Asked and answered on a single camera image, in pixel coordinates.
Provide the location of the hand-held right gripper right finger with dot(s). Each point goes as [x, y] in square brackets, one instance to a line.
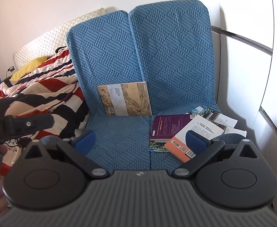
[195, 141]

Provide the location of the purple book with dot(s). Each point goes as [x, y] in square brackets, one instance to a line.
[167, 127]

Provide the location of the white and orange book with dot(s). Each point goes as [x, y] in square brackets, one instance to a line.
[204, 124]

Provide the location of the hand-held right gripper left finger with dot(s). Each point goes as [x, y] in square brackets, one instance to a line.
[86, 141]

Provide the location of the white quilted pillow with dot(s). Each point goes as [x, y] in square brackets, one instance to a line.
[58, 33]

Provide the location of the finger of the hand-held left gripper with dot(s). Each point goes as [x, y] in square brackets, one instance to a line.
[29, 124]

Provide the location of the black charger plug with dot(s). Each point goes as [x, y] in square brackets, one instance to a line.
[10, 69]

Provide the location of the blue textured seat cushion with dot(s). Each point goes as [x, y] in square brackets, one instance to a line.
[176, 52]
[105, 52]

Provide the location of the red white black striped blanket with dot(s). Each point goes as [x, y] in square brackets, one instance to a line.
[46, 82]

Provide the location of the tan painting cover book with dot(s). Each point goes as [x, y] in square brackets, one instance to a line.
[129, 99]

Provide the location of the photo cover booklet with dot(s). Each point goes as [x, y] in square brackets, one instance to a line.
[156, 146]
[208, 113]

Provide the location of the yellow pillow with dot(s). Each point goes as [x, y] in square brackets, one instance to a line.
[27, 69]

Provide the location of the person's left leg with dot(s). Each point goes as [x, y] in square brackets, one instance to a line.
[50, 140]

